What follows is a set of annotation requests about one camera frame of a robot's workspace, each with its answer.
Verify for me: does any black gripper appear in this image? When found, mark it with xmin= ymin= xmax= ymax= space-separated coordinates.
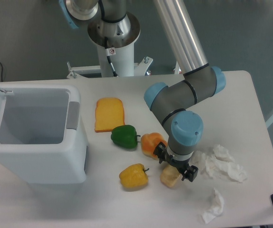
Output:
xmin=153 ymin=142 xmax=198 ymax=182

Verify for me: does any pale square bread loaf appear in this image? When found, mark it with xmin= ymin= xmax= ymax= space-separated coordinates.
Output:
xmin=160 ymin=165 xmax=181 ymax=188

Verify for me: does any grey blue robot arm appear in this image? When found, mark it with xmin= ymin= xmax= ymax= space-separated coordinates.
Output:
xmin=59 ymin=0 xmax=226 ymax=181

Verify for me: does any knotted orange bread roll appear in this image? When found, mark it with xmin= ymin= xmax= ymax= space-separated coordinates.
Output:
xmin=141 ymin=133 xmax=167 ymax=160

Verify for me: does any large crumpled white tissue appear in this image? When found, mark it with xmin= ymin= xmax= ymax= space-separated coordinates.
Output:
xmin=190 ymin=144 xmax=248 ymax=183

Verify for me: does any yellow bell pepper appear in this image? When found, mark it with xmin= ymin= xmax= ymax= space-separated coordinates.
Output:
xmin=119 ymin=163 xmax=149 ymax=189

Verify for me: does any green bell pepper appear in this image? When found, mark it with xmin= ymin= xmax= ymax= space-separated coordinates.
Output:
xmin=111 ymin=125 xmax=139 ymax=149

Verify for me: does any small crumpled white tissue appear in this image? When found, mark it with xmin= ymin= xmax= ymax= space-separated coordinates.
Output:
xmin=201 ymin=188 xmax=224 ymax=224

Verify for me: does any orange toast slice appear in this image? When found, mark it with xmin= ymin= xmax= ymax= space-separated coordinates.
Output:
xmin=95 ymin=97 xmax=125 ymax=133

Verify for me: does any white open trash bin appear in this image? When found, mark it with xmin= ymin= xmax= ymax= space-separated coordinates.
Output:
xmin=0 ymin=83 xmax=88 ymax=184

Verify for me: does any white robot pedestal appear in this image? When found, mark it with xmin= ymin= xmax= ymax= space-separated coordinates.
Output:
xmin=67 ymin=44 xmax=153 ymax=78

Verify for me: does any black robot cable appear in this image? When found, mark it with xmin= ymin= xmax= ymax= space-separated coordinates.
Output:
xmin=104 ymin=37 xmax=118 ymax=77

